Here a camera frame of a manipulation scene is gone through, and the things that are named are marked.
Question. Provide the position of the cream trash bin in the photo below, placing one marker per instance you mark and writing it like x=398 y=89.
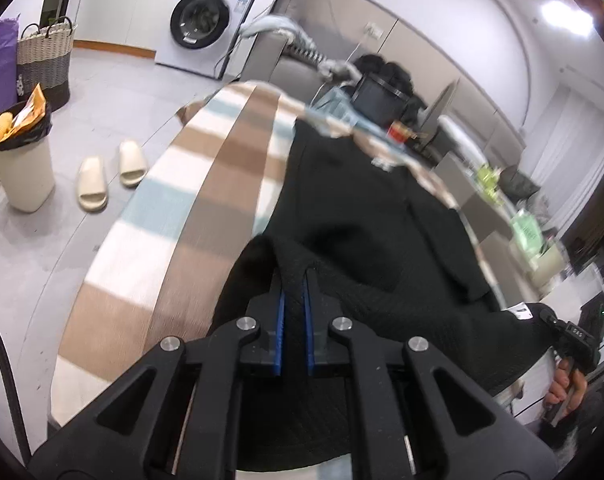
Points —
x=21 y=175

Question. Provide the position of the white pillow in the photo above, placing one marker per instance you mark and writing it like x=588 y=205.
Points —
x=457 y=130

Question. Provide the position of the black sweater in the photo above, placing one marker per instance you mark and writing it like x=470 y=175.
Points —
x=362 y=210

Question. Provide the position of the red bowl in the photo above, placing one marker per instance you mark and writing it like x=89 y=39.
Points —
x=397 y=134

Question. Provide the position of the pale crumpled garment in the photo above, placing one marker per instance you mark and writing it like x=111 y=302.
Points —
x=339 y=69

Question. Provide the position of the cream cylinder container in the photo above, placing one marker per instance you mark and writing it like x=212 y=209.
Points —
x=549 y=267

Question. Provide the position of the green plastic bag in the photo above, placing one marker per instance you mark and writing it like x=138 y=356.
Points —
x=527 y=232

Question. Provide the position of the cream slipper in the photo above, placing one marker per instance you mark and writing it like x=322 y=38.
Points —
x=91 y=185
x=132 y=164

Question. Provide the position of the black rice cooker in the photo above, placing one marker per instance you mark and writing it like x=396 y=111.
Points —
x=379 y=102

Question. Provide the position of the teal covered side table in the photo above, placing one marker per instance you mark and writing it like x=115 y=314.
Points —
x=337 y=105

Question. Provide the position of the person's right forearm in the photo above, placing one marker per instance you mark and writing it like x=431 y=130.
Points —
x=587 y=425

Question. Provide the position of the black jacket pile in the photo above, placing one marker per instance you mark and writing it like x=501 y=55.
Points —
x=392 y=70

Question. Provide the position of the white kitchen cabinet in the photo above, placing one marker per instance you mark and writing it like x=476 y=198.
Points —
x=111 y=5

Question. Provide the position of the green toy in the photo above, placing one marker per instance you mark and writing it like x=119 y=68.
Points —
x=487 y=177

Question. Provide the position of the wall socket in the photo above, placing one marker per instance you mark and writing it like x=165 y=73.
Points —
x=374 y=31

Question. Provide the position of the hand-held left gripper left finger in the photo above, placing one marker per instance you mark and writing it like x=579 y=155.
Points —
x=281 y=330

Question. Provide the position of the person's right hand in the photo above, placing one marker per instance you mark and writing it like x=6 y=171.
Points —
x=562 y=390

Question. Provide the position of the white washing machine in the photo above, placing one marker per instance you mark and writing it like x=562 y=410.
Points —
x=201 y=15

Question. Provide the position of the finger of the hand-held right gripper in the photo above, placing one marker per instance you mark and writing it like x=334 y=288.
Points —
x=549 y=317

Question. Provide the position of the beige storage block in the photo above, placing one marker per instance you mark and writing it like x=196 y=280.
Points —
x=474 y=210

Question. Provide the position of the light grey garment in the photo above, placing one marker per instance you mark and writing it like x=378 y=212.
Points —
x=272 y=24

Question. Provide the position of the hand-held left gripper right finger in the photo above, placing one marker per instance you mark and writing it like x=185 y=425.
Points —
x=310 y=330

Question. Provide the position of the grey sofa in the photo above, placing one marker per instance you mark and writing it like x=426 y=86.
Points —
x=287 y=75

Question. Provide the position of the grey puffer jacket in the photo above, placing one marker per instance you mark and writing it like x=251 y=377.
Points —
x=519 y=182

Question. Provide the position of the woven laundry basket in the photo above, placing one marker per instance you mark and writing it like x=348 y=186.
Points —
x=44 y=60

